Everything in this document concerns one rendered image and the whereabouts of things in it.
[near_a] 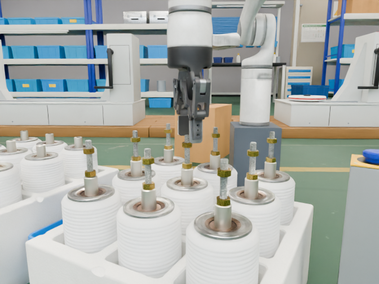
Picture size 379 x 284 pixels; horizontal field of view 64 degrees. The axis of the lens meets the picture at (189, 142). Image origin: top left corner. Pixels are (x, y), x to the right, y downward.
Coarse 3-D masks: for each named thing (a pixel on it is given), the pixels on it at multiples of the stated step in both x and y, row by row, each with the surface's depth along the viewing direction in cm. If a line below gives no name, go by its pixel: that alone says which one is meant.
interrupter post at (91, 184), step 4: (84, 176) 50; (96, 176) 50; (84, 180) 50; (88, 180) 49; (92, 180) 49; (96, 180) 50; (84, 184) 50; (88, 184) 49; (92, 184) 50; (96, 184) 50; (88, 188) 49; (92, 188) 50; (96, 188) 50; (88, 192) 50; (92, 192) 50; (96, 192) 50
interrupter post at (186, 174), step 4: (184, 168) 55; (192, 168) 55; (184, 172) 54; (188, 172) 54; (192, 172) 54; (184, 176) 54; (188, 176) 54; (192, 176) 55; (184, 180) 54; (188, 180) 54; (192, 180) 55; (184, 184) 54; (188, 184) 54; (192, 184) 55
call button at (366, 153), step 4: (364, 152) 47; (368, 152) 46; (372, 152) 46; (376, 152) 46; (364, 156) 46; (368, 156) 46; (372, 156) 45; (376, 156) 45; (368, 160) 46; (372, 160) 46; (376, 160) 45
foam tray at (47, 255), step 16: (304, 208) 62; (304, 224) 55; (32, 240) 50; (48, 240) 50; (288, 240) 50; (304, 240) 55; (32, 256) 49; (48, 256) 47; (64, 256) 45; (80, 256) 45; (96, 256) 45; (112, 256) 47; (288, 256) 45; (304, 256) 57; (32, 272) 50; (48, 272) 47; (64, 272) 45; (80, 272) 43; (96, 272) 42; (112, 272) 41; (128, 272) 41; (176, 272) 41; (272, 272) 41; (288, 272) 42; (304, 272) 60
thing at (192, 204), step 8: (208, 184) 55; (168, 192) 52; (176, 192) 52; (184, 192) 52; (192, 192) 52; (200, 192) 52; (208, 192) 53; (176, 200) 51; (184, 200) 51; (192, 200) 51; (200, 200) 52; (208, 200) 53; (184, 208) 51; (192, 208) 51; (200, 208) 52; (208, 208) 53; (184, 216) 52; (192, 216) 52; (184, 224) 52; (184, 232) 52
